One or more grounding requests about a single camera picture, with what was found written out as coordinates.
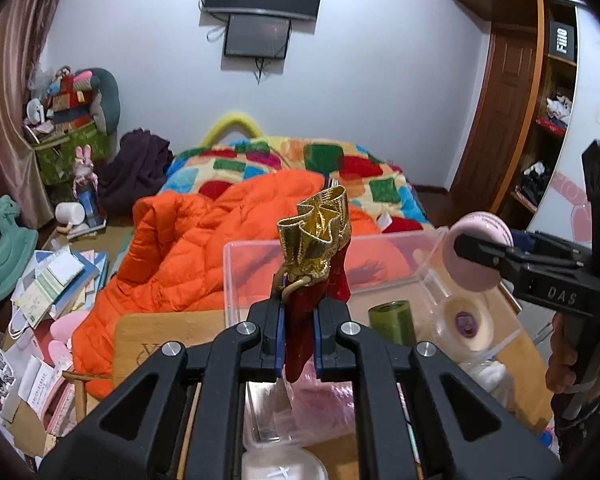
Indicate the orange down jacket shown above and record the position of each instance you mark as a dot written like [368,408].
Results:
[174,262]

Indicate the clear plastic storage bin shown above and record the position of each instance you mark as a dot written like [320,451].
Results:
[380,268]

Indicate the green storage box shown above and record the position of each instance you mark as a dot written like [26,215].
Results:
[56,156]

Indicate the colourful patchwork blanket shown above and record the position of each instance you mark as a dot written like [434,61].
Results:
[374,186]

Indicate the pink bunny figurine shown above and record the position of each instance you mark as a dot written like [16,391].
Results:
[85,181]

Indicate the pile of plush toys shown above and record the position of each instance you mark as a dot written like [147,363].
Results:
[73,100]

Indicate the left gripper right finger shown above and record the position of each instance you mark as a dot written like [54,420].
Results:
[345,351]

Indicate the white cabinet door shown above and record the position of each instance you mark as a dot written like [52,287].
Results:
[564,210]

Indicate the teal plush rocking horse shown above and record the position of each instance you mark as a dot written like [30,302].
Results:
[17,245]

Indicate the wooden shelf cabinet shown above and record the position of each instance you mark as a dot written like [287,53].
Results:
[551,98]

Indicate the wooden door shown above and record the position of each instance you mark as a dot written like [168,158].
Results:
[495,140]

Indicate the white mug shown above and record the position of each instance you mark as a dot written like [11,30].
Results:
[70,213]

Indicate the yellow neck pillow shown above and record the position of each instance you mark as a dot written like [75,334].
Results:
[230,122]

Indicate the right hand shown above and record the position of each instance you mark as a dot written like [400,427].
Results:
[559,376]

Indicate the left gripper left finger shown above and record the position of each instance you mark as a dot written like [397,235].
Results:
[246,352]

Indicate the black FiiO box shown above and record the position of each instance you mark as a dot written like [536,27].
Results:
[562,41]

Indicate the small wall monitor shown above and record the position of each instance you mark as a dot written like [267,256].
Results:
[257,36]

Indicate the pink striped curtain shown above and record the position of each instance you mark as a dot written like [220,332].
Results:
[24,27]

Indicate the pink round case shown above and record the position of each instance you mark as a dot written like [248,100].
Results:
[473,248]

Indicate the cream tissue roll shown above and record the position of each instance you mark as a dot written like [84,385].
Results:
[464,327]

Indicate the red gold drawstring pouch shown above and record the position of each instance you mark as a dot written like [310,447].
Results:
[314,243]

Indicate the white drawstring pouch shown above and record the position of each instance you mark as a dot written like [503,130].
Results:
[492,376]

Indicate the purple dark clothing heap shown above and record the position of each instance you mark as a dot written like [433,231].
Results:
[138,170]

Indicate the pile of books and papers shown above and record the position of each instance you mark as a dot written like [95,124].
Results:
[55,283]

